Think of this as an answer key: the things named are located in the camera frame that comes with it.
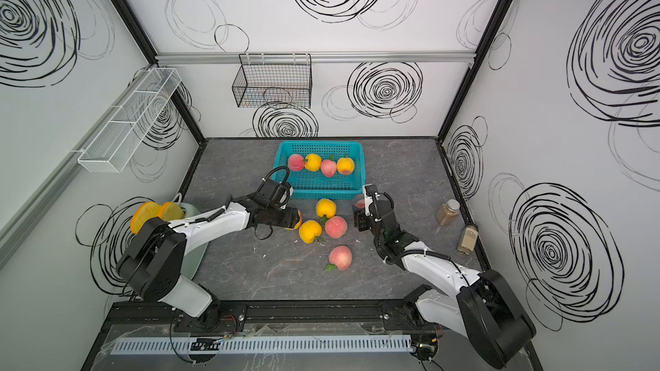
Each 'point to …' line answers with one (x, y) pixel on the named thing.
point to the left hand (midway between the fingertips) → (292, 218)
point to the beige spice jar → (467, 240)
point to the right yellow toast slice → (170, 211)
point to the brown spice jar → (448, 212)
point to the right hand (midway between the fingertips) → (363, 205)
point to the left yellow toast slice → (147, 210)
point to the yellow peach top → (326, 207)
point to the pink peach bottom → (341, 257)
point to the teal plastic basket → (307, 185)
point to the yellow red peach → (345, 166)
